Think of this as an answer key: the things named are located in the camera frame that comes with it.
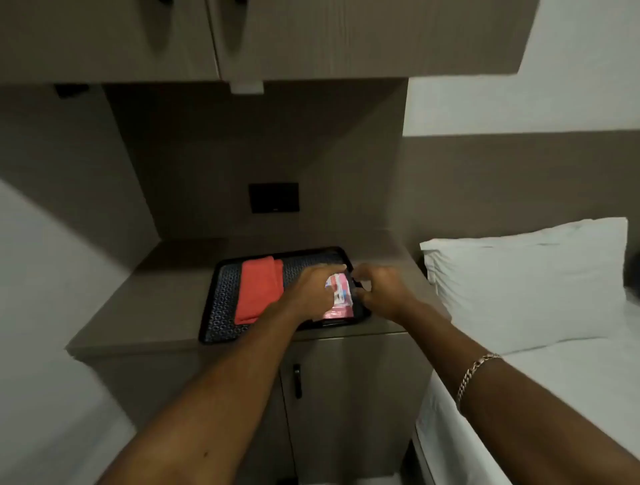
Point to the person's left hand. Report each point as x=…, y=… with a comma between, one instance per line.
x=307, y=292

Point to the orange folded cloth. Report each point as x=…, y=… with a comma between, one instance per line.
x=257, y=290

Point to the black wall socket plate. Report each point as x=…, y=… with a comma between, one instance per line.
x=274, y=198

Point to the white pillow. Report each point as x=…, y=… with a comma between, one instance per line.
x=530, y=285

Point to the person's right forearm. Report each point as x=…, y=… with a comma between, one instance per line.
x=500, y=394

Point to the brown headboard panel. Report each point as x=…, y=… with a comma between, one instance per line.
x=500, y=180

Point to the pink plastic packet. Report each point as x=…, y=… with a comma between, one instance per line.
x=342, y=302

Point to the person's right hand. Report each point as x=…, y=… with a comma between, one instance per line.
x=387, y=292

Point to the brown bedside cabinet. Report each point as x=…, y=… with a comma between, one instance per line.
x=165, y=300

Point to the person's right fingers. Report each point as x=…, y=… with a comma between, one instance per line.
x=364, y=275

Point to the person's left fingers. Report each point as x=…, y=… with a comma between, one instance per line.
x=331, y=272

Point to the black patterned tray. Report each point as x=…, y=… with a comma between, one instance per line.
x=225, y=300

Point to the white under-cabinet light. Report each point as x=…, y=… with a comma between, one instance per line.
x=246, y=87

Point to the person's left forearm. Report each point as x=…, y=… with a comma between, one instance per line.
x=210, y=409

